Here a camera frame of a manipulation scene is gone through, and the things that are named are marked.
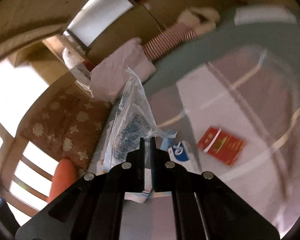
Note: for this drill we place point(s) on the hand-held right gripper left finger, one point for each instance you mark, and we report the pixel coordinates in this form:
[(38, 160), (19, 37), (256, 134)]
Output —
[(140, 155)]

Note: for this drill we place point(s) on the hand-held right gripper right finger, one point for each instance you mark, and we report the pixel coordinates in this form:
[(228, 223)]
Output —
[(153, 155)]

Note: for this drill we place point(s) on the clear blue printed plastic bag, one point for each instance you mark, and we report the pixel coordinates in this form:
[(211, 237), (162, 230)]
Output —
[(132, 110)]

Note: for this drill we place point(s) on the blue white packet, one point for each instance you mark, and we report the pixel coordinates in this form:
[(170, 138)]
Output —
[(180, 152)]

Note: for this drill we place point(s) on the red cardboard box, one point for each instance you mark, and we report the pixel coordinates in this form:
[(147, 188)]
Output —
[(222, 146)]

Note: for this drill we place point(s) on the orange carrot pillow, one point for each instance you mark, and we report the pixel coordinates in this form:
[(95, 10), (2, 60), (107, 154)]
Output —
[(62, 180)]

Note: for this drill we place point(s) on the brown floral cushion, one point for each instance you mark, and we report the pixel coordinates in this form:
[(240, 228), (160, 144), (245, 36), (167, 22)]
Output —
[(62, 120)]

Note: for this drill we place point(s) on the pink grey striped blanket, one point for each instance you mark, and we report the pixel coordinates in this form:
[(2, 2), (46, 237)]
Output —
[(215, 92)]

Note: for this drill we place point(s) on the pink pillow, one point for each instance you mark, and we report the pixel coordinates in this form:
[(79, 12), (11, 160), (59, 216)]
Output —
[(122, 67)]

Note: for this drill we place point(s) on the red striped plush toy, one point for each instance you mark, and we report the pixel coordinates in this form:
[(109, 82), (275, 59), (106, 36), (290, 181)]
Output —
[(170, 38)]

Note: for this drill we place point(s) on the white round plush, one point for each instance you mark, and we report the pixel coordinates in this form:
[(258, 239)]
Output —
[(71, 57)]

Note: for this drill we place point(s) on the wooden bunk bed frame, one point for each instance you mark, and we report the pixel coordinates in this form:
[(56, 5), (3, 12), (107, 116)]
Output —
[(140, 17)]

